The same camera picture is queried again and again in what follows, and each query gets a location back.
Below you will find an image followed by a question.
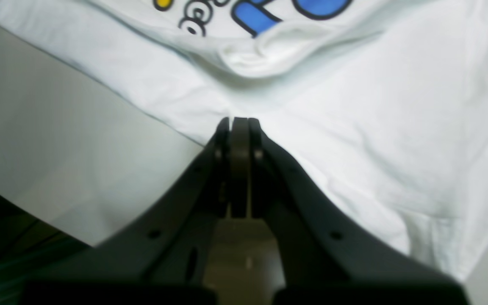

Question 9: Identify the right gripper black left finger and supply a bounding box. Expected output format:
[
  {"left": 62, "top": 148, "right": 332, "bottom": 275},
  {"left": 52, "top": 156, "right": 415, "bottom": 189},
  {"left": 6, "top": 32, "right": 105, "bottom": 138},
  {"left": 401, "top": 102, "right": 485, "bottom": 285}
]
[{"left": 19, "top": 118, "right": 230, "bottom": 305}]

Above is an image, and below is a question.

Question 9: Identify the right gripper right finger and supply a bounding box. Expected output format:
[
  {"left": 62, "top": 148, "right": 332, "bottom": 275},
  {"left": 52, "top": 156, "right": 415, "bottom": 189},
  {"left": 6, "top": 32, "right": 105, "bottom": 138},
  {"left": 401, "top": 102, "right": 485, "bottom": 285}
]
[{"left": 249, "top": 119, "right": 468, "bottom": 305}]

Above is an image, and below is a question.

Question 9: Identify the white printed T-shirt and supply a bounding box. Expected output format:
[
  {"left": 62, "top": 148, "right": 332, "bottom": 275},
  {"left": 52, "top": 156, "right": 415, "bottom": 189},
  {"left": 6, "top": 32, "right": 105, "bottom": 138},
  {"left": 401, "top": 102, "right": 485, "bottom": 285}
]
[{"left": 0, "top": 0, "right": 488, "bottom": 280}]

